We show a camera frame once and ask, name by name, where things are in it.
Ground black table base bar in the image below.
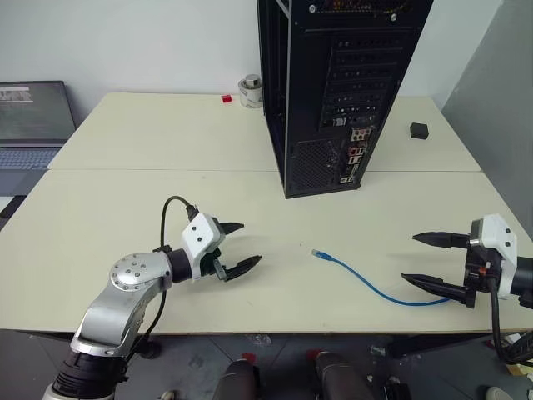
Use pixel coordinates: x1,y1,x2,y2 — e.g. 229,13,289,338
385,332,497,360

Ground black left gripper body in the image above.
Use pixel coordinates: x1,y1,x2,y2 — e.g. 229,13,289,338
198,222,229,283

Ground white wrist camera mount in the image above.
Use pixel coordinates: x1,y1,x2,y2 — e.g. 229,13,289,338
180,213,222,283
470,213,519,301

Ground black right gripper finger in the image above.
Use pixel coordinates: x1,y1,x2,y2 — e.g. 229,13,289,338
401,272,476,310
411,231,472,252

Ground black table foot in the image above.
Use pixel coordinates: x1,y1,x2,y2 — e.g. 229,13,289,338
140,336,162,360

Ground grey laptop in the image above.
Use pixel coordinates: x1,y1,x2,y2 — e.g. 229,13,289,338
0,80,79,197

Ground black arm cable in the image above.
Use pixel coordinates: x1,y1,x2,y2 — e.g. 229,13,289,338
488,277,533,364
141,195,200,339

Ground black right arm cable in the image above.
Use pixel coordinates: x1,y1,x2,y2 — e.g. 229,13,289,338
488,277,533,364

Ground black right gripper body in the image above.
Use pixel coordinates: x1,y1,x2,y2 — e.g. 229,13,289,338
463,245,501,293

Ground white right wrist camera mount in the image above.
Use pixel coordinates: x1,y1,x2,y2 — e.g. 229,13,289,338
470,213,519,301

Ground dark rounded shape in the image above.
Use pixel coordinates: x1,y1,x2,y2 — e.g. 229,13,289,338
211,357,262,400
312,350,376,400

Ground black computer tower case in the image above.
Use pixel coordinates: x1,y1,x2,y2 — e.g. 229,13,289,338
256,0,436,201

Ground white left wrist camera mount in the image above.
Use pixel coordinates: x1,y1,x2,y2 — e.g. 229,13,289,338
180,213,222,283

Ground grey partition panel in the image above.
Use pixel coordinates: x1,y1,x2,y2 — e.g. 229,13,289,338
440,0,533,248

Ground white tape roll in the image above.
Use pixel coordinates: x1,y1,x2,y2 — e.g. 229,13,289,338
237,79,263,109

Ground blue ethernet cable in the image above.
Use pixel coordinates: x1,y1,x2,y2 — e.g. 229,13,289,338
311,247,451,308

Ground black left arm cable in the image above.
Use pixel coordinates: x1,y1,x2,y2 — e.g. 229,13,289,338
141,195,200,339

